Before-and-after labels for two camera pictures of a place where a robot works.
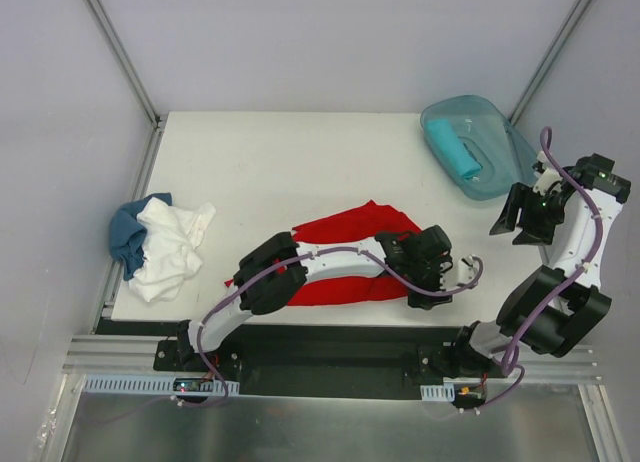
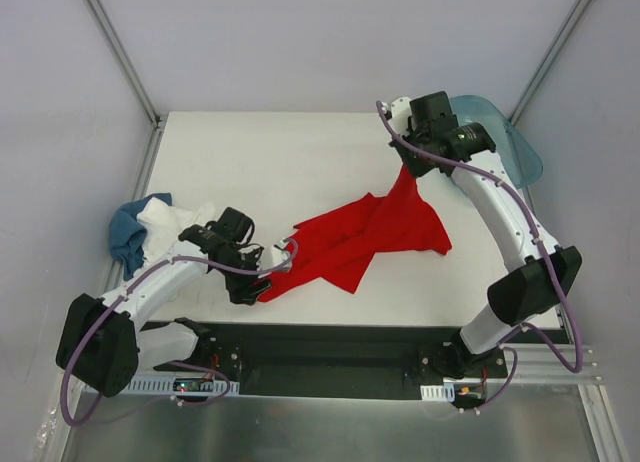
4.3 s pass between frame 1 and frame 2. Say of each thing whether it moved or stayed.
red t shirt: moved
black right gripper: moved
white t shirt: stayed
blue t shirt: stayed
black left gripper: moved
